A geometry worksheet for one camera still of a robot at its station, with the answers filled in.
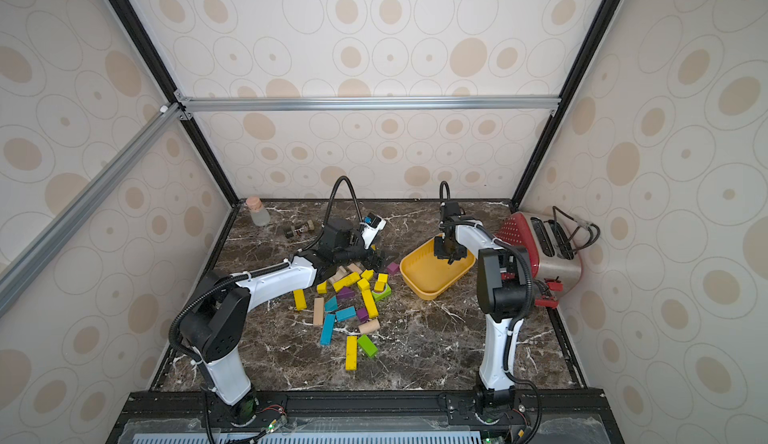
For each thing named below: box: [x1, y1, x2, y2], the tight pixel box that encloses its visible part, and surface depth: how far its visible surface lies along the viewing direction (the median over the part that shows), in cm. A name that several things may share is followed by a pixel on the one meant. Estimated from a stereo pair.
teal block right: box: [335, 306, 357, 322], surface depth 91 cm
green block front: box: [358, 334, 378, 357], surface depth 85 cm
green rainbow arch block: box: [372, 283, 392, 302], surface depth 94 cm
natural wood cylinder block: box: [358, 318, 381, 335], surface depth 87 cm
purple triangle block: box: [337, 286, 354, 299], surface depth 96 cm
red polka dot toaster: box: [495, 212, 583, 295], surface depth 89 cm
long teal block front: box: [320, 314, 335, 346], surface depth 87 cm
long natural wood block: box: [313, 297, 324, 326], surface depth 91 cm
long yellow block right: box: [362, 289, 379, 319], surface depth 94 cm
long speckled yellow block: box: [333, 272, 361, 293], surface depth 96 cm
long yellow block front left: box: [345, 335, 358, 371], surface depth 83 cm
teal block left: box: [324, 295, 339, 312], surface depth 92 cm
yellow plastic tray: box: [400, 236, 476, 301], surface depth 96 cm
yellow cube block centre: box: [374, 273, 389, 292], surface depth 96 cm
